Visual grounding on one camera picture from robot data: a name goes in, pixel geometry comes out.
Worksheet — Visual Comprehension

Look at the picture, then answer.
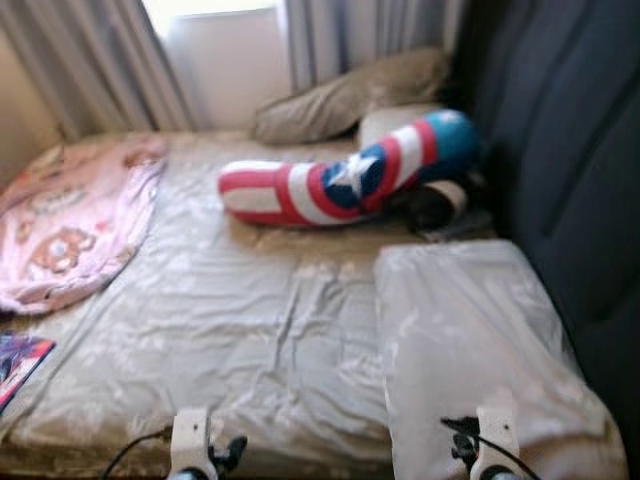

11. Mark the bright window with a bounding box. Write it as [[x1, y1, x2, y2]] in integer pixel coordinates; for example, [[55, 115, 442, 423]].
[[140, 0, 291, 21]]

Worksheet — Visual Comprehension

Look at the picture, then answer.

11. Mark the red white blue star bolster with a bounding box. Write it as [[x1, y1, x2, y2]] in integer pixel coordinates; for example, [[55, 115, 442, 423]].
[[217, 108, 483, 229]]

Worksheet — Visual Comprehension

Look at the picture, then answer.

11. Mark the colourful manga book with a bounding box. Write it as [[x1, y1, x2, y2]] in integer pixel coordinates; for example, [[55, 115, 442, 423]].
[[0, 333, 56, 413]]

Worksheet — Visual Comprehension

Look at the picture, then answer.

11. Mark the beige floral bedsheet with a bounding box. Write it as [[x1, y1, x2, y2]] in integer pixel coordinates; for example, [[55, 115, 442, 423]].
[[0, 128, 501, 476]]

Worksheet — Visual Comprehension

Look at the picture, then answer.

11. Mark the pink cartoon print blanket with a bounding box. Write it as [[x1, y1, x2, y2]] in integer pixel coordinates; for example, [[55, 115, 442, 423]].
[[0, 135, 169, 319]]

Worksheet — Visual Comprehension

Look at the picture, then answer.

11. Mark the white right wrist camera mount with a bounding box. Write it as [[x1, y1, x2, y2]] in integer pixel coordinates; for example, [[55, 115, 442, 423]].
[[475, 405, 521, 476]]

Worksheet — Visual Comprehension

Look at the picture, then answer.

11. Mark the black round object beige rim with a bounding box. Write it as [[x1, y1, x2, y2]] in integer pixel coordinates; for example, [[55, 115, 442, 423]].
[[405, 178, 471, 236]]

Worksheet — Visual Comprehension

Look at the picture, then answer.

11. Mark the beige floral pillow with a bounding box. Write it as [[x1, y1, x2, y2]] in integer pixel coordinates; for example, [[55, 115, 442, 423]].
[[250, 47, 451, 146]]

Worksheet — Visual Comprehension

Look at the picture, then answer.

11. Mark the plain white pillow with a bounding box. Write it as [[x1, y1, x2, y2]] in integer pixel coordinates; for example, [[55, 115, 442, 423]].
[[358, 103, 446, 151]]

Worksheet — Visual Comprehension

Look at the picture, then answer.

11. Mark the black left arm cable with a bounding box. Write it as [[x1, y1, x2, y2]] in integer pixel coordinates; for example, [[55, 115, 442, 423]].
[[100, 428, 173, 480]]

